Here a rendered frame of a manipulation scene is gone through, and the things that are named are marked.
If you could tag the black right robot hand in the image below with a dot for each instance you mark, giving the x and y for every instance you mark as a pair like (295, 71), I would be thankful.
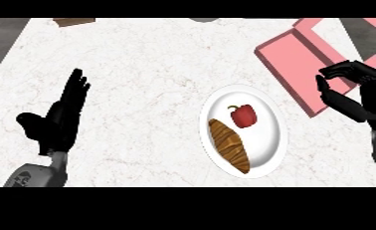
(349, 103)

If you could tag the red bell pepper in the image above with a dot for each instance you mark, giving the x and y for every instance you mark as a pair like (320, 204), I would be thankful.
(243, 115)

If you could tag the pink cardboard box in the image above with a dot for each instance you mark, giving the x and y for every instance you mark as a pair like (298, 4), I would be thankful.
(302, 64)

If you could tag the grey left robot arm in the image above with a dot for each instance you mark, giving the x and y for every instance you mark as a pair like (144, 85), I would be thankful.
(41, 174)

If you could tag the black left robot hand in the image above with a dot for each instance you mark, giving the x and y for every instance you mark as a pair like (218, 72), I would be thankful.
(62, 121)

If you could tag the brown wooden block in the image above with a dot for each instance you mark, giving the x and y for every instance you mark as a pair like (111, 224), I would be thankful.
(74, 21)

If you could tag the grey round object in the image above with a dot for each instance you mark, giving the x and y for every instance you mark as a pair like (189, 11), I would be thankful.
(202, 19)

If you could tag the white oval plate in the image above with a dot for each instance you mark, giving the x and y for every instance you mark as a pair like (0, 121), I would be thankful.
(243, 131)

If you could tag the brown croissant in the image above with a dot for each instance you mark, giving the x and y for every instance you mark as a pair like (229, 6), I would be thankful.
(229, 144)

